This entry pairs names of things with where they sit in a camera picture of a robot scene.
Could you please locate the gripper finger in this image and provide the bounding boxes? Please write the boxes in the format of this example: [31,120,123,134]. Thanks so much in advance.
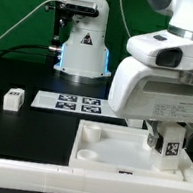
[184,123,193,149]

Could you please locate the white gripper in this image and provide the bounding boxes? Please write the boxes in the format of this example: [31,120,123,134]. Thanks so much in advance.
[108,30,193,148]

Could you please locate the white square table top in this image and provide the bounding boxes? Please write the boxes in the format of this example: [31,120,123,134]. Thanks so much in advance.
[69,120,193,184]

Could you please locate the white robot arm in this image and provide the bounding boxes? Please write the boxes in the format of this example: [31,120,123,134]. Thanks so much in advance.
[55,0,193,124]

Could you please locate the white L-shaped obstacle fence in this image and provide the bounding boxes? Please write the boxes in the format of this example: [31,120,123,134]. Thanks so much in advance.
[0,159,193,193]

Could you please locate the white tag sheet base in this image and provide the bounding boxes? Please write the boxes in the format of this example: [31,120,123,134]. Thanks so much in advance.
[31,91,116,118]

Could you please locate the white cable behind robot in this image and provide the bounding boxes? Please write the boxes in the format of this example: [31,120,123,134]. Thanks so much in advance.
[111,0,138,39]

